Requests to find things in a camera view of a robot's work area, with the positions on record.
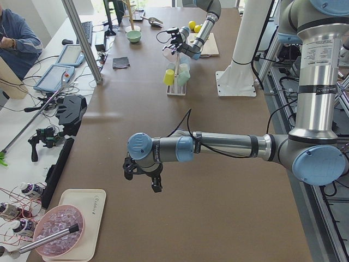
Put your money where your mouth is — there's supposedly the pink bowl of ice cubes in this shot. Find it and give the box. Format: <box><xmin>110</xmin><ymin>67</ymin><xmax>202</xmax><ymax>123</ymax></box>
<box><xmin>33</xmin><ymin>205</ymin><xmax>85</xmax><ymax>258</ymax></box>

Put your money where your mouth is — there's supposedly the black keyboard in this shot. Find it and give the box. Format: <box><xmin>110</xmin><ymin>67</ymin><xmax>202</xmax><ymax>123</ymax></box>
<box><xmin>81</xmin><ymin>21</ymin><xmax>93</xmax><ymax>45</ymax></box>

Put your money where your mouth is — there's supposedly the metal scoop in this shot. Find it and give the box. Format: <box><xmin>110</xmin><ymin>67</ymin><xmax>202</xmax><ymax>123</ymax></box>
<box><xmin>142</xmin><ymin>16</ymin><xmax>164</xmax><ymax>28</ymax></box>

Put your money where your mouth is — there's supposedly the aluminium frame post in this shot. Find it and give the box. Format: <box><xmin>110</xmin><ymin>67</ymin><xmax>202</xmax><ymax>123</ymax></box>
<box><xmin>62</xmin><ymin>0</ymin><xmax>103</xmax><ymax>84</ymax></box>

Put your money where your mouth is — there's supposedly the yellow cup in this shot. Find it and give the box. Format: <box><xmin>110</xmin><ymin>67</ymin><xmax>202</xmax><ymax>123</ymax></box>
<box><xmin>163</xmin><ymin>69</ymin><xmax>175</xmax><ymax>86</ymax></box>

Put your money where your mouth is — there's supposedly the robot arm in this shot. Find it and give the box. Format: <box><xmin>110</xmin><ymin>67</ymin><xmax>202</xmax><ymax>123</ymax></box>
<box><xmin>119</xmin><ymin>9</ymin><xmax>288</xmax><ymax>198</ymax></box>
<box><xmin>163</xmin><ymin>0</ymin><xmax>221</xmax><ymax>61</ymax></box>

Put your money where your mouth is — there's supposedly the pink cup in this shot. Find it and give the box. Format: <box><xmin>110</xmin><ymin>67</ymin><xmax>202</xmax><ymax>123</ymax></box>
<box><xmin>163</xmin><ymin>52</ymin><xmax>177</xmax><ymax>63</ymax></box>

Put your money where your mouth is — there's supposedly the light blue cup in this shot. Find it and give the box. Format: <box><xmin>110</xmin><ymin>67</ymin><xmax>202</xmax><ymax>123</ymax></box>
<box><xmin>180</xmin><ymin>56</ymin><xmax>191</xmax><ymax>64</ymax></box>

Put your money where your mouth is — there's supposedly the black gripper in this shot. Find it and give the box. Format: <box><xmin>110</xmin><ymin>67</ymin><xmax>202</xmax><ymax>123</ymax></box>
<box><xmin>163</xmin><ymin>27</ymin><xmax>183</xmax><ymax>55</ymax></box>
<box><xmin>123</xmin><ymin>157</ymin><xmax>163</xmax><ymax>193</ymax></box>

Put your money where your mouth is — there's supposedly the black perforated bracket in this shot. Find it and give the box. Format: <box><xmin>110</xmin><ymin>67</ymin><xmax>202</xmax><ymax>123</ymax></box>
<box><xmin>56</xmin><ymin>94</ymin><xmax>87</xmax><ymax>136</ymax></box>

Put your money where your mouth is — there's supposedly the grey folded cloth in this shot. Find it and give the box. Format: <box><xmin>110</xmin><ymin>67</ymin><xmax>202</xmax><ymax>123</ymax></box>
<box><xmin>112</xmin><ymin>57</ymin><xmax>130</xmax><ymax>69</ymax></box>

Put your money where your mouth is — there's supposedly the green bowl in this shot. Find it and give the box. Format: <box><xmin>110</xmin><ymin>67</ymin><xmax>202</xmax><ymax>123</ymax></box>
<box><xmin>126</xmin><ymin>30</ymin><xmax>142</xmax><ymax>43</ymax></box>

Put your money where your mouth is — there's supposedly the cream plastic tray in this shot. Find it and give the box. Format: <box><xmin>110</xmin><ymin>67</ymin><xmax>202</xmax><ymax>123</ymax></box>
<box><xmin>42</xmin><ymin>189</ymin><xmax>106</xmax><ymax>261</ymax></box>

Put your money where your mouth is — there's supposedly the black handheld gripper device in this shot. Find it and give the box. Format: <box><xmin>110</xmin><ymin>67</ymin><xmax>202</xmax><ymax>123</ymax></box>
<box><xmin>28</xmin><ymin>127</ymin><xmax>66</xmax><ymax>162</ymax></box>

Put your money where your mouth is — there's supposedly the white cup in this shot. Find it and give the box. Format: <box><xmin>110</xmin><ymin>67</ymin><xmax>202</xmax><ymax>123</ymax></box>
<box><xmin>178</xmin><ymin>63</ymin><xmax>190</xmax><ymax>73</ymax></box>

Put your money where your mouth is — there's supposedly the wooden cutting board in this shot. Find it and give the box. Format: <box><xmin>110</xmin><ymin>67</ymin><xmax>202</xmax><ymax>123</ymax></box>
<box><xmin>187</xmin><ymin>33</ymin><xmax>219</xmax><ymax>58</ymax></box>

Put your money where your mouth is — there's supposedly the black computer mouse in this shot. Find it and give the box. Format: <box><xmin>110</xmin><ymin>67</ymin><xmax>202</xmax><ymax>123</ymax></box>
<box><xmin>62</xmin><ymin>39</ymin><xmax>74</xmax><ymax>45</ymax></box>

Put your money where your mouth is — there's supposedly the seated person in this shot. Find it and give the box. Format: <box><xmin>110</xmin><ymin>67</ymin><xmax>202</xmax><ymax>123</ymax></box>
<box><xmin>1</xmin><ymin>8</ymin><xmax>43</xmax><ymax>80</ymax></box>

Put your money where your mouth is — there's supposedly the white wire cup rack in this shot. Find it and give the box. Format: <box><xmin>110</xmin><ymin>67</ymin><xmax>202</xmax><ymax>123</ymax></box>
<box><xmin>163</xmin><ymin>52</ymin><xmax>191</xmax><ymax>96</ymax></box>

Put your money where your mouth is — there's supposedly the whole yellow lemon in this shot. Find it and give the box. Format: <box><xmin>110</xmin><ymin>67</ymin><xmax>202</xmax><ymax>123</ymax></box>
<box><xmin>194</xmin><ymin>25</ymin><xmax>202</xmax><ymax>33</ymax></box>

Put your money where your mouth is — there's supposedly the grey cup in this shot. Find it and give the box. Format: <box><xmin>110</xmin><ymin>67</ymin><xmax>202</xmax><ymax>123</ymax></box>
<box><xmin>166</xmin><ymin>63</ymin><xmax>176</xmax><ymax>71</ymax></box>

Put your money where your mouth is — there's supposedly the teach pendant tablet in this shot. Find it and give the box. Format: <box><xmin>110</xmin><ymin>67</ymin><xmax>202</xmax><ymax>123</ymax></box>
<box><xmin>57</xmin><ymin>44</ymin><xmax>85</xmax><ymax>67</ymax></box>
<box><xmin>33</xmin><ymin>64</ymin><xmax>75</xmax><ymax>93</ymax></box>

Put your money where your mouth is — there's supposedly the mint green cup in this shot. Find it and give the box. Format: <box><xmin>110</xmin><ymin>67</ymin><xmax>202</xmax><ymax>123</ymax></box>
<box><xmin>177</xmin><ymin>72</ymin><xmax>190</xmax><ymax>87</ymax></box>

